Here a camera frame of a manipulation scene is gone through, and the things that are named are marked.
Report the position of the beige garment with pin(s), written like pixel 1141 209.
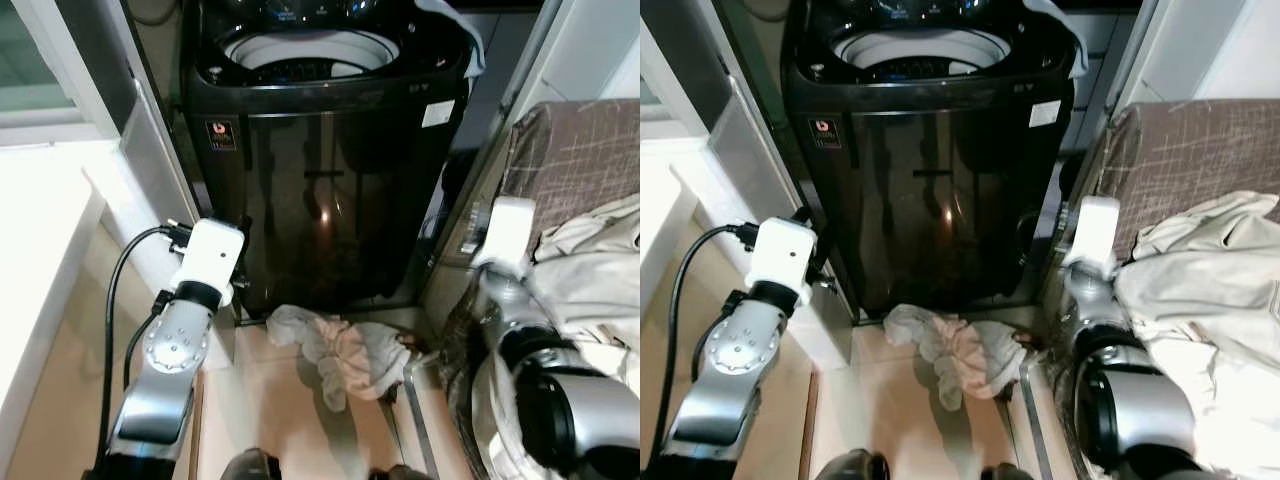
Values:
pixel 590 270
pixel 1210 280

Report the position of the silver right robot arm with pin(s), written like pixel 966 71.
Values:
pixel 560 400
pixel 1130 400

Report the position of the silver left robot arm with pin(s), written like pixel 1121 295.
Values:
pixel 170 350
pixel 735 350

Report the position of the white and pink crumpled cloth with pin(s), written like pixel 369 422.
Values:
pixel 960 350
pixel 340 350

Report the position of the white ledge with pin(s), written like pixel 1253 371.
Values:
pixel 40 250
pixel 665 220

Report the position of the black left robot foot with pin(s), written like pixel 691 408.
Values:
pixel 872 465
pixel 250 465

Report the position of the black robot foot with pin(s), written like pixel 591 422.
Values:
pixel 872 465
pixel 1008 472
pixel 400 473
pixel 250 465

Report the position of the window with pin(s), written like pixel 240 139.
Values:
pixel 30 50
pixel 648 90

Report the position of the black right robot foot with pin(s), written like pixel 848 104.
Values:
pixel 400 473
pixel 1008 472

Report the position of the brown patterned fabric hamper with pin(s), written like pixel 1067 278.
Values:
pixel 580 150
pixel 1190 150

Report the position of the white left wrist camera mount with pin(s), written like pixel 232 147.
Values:
pixel 210 255
pixel 785 255

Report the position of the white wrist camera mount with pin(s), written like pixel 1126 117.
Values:
pixel 210 255
pixel 785 255
pixel 1092 235
pixel 508 235

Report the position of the metal floor rail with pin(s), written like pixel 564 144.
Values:
pixel 1032 420
pixel 420 420

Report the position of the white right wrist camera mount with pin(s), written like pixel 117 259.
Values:
pixel 508 235
pixel 1092 235

